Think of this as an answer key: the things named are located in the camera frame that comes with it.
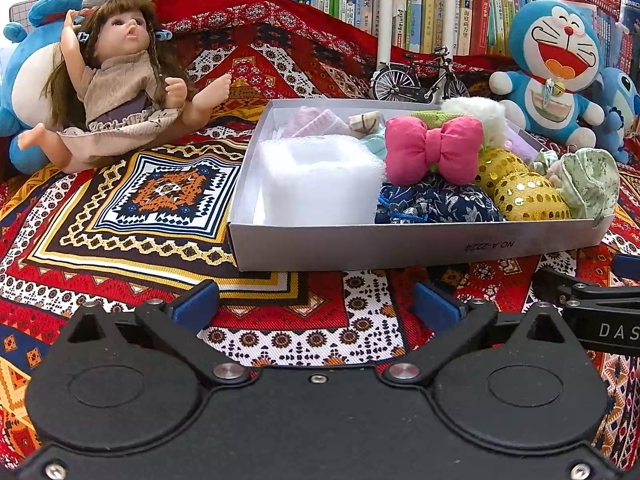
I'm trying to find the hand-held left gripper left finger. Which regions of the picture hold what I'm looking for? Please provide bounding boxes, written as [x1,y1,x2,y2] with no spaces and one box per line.
[65,280,252,388]

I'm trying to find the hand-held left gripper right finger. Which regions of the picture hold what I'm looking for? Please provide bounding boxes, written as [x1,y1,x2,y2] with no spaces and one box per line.
[383,280,576,388]

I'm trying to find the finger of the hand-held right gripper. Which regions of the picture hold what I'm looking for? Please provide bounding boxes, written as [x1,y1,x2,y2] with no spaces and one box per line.
[532,265,606,312]
[612,253,640,282]

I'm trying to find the white cardboard box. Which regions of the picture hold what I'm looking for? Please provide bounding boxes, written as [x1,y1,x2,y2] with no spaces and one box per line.
[227,99,616,272]

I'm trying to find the pale green floral scrunchie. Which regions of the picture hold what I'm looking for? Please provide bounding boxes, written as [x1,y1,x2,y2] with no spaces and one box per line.
[535,147,621,221]

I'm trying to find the navy floral drawstring pouch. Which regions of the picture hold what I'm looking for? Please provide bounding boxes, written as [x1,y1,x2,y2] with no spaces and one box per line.
[375,182,503,224]

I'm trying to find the gold sequin bow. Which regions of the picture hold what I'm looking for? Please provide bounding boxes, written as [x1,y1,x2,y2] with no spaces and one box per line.
[477,147,571,221]

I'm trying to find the pink fabric bow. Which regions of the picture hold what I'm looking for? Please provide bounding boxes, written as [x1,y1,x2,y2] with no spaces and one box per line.
[384,116,485,186]

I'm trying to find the purple plush toy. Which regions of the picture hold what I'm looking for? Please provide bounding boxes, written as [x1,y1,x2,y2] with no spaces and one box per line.
[505,125,541,161]

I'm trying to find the light blue face masks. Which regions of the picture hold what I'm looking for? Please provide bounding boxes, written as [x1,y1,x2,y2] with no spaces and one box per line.
[360,132,388,161]

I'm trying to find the white foam block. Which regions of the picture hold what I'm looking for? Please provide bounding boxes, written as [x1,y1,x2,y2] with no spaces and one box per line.
[255,137,383,226]

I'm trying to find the white fluffy pompom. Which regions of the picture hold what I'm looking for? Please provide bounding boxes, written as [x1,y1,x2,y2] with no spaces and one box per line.
[442,97,508,148]

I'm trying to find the small beige bundle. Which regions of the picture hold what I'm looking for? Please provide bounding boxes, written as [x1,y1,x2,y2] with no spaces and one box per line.
[348,111,383,135]

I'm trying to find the pale pink towel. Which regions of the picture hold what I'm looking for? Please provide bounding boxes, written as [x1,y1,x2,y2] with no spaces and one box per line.
[285,106,351,138]

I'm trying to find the red patterned blanket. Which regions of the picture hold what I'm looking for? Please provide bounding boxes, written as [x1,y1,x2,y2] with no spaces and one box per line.
[0,0,640,461]

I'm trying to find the blue alien plush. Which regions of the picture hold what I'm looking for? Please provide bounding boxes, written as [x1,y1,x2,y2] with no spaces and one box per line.
[597,67,640,163]

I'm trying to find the blue cat plush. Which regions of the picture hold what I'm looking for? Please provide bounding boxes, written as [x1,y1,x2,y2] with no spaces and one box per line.
[489,0,606,151]

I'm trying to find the brown-haired baby doll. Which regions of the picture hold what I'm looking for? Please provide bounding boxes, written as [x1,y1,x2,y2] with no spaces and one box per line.
[17,0,233,173]

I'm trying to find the black model bicycle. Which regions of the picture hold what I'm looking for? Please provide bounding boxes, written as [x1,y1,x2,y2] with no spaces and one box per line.
[371,46,470,102]

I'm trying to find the blue printed package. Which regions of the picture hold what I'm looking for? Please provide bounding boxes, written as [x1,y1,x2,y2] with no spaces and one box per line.
[617,0,640,31]

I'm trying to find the blue and white plush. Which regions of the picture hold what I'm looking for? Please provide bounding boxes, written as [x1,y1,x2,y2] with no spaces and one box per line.
[0,0,86,173]

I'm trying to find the row of upright books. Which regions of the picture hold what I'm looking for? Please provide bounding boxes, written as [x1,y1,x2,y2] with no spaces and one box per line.
[280,0,640,61]

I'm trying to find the white pole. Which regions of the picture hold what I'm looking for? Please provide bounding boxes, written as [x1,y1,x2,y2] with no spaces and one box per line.
[445,0,458,56]
[377,0,396,63]

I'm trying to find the grey grid board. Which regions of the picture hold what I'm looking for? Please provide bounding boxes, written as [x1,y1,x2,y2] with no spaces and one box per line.
[10,0,38,26]

